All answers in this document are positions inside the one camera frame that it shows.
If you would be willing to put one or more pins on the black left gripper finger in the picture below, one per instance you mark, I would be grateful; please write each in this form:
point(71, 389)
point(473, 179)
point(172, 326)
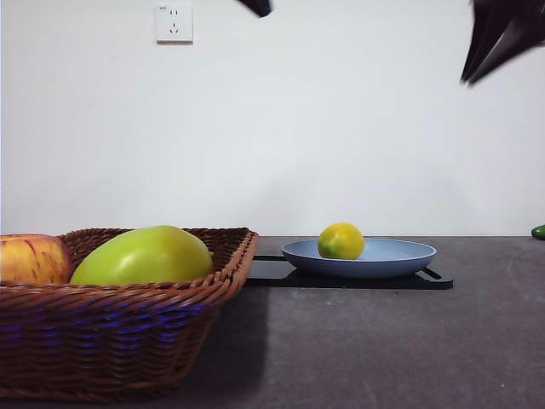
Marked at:
point(259, 6)

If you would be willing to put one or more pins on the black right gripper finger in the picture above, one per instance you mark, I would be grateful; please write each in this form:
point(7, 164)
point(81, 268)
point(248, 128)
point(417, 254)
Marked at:
point(523, 34)
point(485, 30)

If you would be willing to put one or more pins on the yellow green lemon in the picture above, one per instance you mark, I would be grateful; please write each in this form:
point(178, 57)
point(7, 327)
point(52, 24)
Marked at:
point(340, 240)

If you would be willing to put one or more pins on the blue round plate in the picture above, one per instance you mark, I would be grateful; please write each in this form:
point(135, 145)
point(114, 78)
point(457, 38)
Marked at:
point(383, 264)

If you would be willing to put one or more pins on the brown wicker basket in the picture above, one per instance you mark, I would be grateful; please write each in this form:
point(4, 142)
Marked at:
point(106, 341)

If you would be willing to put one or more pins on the dark green vegetable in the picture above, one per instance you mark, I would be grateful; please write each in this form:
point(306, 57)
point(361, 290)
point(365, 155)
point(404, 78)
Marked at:
point(539, 232)

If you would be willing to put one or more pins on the flat black tray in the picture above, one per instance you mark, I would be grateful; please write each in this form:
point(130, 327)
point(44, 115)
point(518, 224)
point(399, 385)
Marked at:
point(272, 277)

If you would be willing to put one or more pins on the large green mango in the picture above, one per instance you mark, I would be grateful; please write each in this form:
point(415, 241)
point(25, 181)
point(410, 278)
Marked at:
point(145, 260)

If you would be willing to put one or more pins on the red yellow apple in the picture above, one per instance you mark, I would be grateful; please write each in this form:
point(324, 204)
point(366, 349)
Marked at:
point(30, 260)

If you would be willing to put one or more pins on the white wall socket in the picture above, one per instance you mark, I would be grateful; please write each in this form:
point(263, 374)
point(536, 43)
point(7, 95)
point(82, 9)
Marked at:
point(174, 25)

